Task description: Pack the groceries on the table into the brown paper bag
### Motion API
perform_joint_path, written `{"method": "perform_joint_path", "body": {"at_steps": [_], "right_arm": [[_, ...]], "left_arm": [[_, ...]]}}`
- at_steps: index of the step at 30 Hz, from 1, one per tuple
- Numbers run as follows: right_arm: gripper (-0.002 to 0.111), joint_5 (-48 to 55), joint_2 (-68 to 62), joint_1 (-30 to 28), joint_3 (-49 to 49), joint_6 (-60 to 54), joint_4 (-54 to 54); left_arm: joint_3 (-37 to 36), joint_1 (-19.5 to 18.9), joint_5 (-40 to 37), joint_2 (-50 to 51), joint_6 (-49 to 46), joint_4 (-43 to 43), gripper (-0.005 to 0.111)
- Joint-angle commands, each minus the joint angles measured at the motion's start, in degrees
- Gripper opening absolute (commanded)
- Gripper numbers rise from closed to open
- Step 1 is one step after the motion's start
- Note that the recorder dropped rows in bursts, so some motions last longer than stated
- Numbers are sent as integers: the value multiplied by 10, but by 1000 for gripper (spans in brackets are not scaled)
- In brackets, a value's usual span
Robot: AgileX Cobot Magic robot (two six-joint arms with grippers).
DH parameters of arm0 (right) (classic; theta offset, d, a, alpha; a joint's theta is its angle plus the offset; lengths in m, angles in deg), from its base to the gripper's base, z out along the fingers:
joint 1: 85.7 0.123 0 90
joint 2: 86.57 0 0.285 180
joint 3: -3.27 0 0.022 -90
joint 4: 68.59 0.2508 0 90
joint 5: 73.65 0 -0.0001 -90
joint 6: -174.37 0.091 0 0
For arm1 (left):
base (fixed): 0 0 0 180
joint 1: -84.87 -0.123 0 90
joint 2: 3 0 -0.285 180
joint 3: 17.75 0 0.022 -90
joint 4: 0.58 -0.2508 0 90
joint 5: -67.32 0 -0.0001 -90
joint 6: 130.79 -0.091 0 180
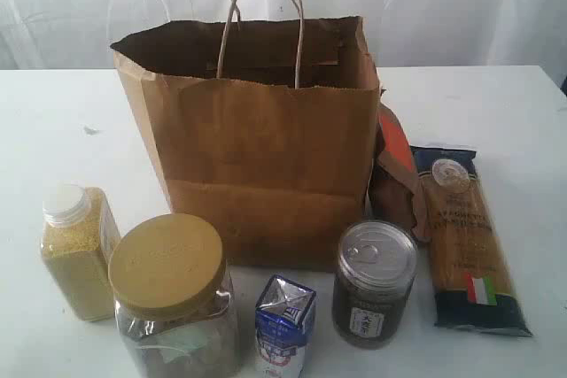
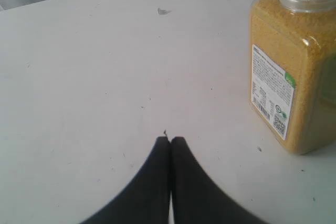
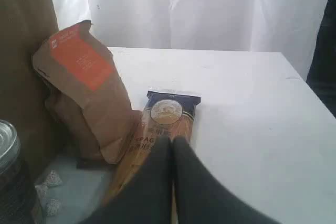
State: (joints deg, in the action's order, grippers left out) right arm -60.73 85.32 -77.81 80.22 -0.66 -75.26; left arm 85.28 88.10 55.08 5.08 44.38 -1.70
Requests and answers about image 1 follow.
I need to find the dark tea can pull-tab lid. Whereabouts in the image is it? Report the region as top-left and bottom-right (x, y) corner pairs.
(331, 220), (417, 349)

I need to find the blue and white milk carton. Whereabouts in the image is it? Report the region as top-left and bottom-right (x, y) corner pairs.
(255, 274), (316, 378)

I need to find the clear jar with tan lid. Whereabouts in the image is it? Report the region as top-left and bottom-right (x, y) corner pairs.
(108, 213), (240, 377)

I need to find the spaghetti packet with Italian flag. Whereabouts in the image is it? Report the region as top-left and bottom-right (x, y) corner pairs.
(411, 146), (532, 337)

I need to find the brown paper shopping bag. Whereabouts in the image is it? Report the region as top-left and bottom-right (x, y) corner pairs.
(112, 4), (380, 271)

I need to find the brown pouch with orange label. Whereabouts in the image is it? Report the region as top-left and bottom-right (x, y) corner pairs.
(368, 104), (431, 244)

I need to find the millet bottle with white cap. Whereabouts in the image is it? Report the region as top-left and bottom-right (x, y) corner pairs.
(41, 184), (120, 321)

